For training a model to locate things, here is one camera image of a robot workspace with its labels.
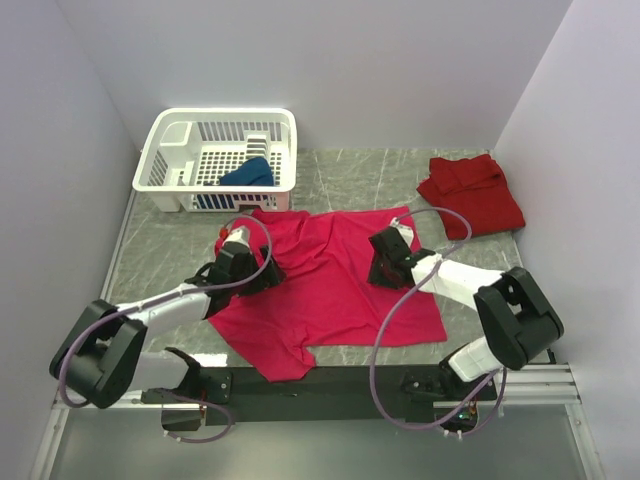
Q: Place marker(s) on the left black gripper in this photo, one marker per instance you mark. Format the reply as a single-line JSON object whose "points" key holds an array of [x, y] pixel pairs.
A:
{"points": [[271, 276]]}

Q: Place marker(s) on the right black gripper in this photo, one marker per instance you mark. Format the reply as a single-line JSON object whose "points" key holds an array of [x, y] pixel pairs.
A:
{"points": [[374, 276]]}

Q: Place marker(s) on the pink t shirt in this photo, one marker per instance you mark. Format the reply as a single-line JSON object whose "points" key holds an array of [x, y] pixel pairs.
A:
{"points": [[325, 299]]}

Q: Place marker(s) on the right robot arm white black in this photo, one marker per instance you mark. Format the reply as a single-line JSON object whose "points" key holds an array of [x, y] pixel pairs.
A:
{"points": [[517, 320]]}

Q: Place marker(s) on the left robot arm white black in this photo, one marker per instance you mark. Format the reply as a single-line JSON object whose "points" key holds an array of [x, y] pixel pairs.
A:
{"points": [[102, 356]]}

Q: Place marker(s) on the blue t shirt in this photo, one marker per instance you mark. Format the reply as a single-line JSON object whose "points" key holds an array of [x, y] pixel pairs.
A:
{"points": [[253, 172]]}

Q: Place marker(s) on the white plastic basket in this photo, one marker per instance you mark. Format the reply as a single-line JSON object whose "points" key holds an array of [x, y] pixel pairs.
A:
{"points": [[188, 150]]}

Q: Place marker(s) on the dark red folded t shirt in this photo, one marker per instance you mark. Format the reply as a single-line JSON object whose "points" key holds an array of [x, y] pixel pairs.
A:
{"points": [[471, 191]]}

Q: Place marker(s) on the black base beam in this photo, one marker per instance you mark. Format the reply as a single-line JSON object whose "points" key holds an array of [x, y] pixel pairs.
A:
{"points": [[408, 392]]}

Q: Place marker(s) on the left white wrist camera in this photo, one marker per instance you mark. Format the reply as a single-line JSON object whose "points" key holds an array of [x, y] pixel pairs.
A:
{"points": [[236, 235]]}

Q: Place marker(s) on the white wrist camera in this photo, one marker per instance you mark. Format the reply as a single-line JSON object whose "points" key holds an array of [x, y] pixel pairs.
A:
{"points": [[406, 232], [236, 235]]}

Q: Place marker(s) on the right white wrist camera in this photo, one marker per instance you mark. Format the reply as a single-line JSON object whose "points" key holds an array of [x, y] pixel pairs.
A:
{"points": [[406, 232]]}

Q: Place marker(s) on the aluminium rail frame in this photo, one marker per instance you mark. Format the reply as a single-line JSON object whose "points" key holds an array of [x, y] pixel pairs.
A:
{"points": [[537, 385]]}

